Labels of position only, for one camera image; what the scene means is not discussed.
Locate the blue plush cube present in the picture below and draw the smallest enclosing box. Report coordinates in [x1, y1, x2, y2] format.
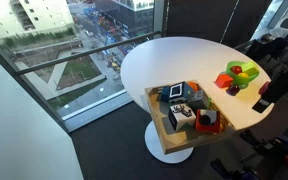
[160, 86, 170, 102]

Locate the red ball in bowl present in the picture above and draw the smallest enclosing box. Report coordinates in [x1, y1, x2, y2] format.
[230, 66, 242, 75]

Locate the black orange floor equipment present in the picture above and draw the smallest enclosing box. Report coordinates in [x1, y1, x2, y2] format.
[210, 128, 288, 180]

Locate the yellow ball in bowl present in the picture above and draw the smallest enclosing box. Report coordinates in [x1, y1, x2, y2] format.
[238, 73, 249, 78]

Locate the round white table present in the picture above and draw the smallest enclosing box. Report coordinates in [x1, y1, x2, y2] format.
[121, 37, 273, 164]

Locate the wooden tray box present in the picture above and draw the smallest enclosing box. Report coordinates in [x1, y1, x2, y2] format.
[145, 81, 235, 154]

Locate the white black sketch plush cube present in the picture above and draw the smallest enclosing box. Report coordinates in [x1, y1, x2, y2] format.
[168, 103, 196, 131]

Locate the green plastic bowl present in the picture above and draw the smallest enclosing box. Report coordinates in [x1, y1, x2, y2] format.
[226, 61, 259, 89]

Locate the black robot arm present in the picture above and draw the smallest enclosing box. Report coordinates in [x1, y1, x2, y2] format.
[252, 37, 288, 113]

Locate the lime green block in bowl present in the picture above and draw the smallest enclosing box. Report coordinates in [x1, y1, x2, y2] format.
[241, 61, 259, 77]

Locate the orange red cube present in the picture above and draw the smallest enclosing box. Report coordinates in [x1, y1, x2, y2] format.
[215, 74, 233, 88]

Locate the red black white plush cube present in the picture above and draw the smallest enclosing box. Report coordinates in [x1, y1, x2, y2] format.
[195, 109, 221, 133]

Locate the orange plush ball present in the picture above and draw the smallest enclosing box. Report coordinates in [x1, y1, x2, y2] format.
[187, 81, 199, 92]

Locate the grey patterned plush cube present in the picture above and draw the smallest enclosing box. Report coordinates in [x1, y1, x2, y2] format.
[188, 90, 210, 112]

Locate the black white pattern plush cube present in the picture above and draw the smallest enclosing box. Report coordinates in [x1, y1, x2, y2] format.
[169, 81, 193, 104]

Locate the black metal window rail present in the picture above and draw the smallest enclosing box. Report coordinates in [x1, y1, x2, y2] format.
[16, 31, 161, 75]

